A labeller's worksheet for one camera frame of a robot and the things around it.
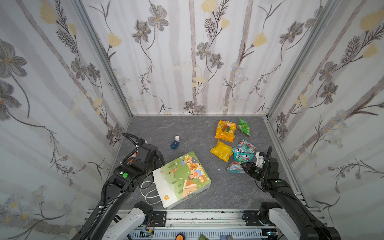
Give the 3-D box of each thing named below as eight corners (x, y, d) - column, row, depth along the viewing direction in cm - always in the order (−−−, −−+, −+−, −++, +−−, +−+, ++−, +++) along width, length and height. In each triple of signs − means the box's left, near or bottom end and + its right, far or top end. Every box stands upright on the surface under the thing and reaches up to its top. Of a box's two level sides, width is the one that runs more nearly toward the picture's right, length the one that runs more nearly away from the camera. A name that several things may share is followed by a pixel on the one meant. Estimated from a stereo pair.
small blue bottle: (171, 148, 103) (170, 144, 100) (176, 138, 109) (176, 134, 105) (175, 149, 103) (175, 146, 99) (180, 139, 108) (180, 136, 105)
